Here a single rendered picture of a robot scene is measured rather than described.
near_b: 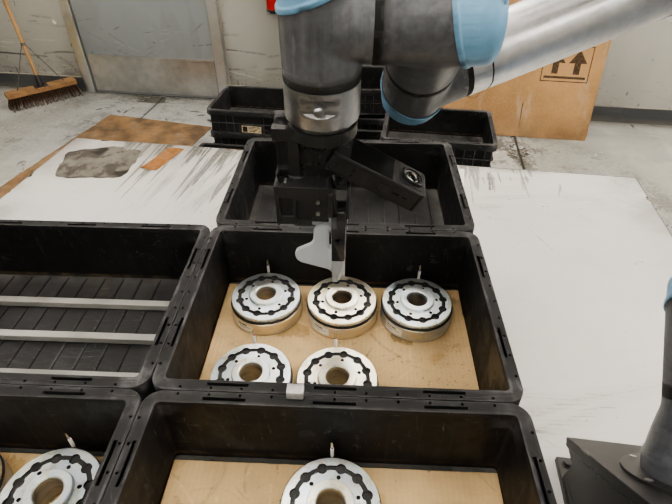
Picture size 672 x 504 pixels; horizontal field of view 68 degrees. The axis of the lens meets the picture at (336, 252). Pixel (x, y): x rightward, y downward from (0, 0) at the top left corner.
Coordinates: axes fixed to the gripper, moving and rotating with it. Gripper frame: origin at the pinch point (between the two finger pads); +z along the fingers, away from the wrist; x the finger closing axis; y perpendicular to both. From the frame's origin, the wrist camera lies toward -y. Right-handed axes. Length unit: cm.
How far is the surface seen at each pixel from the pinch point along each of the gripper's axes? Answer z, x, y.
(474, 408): 1.4, 19.5, -14.5
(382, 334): 13.4, 2.1, -6.1
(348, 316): 10.6, 1.2, -1.1
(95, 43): 94, -290, 181
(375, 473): 11.2, 22.7, -4.9
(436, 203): 17.2, -33.1, -17.5
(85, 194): 32, -51, 67
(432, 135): 62, -131, -31
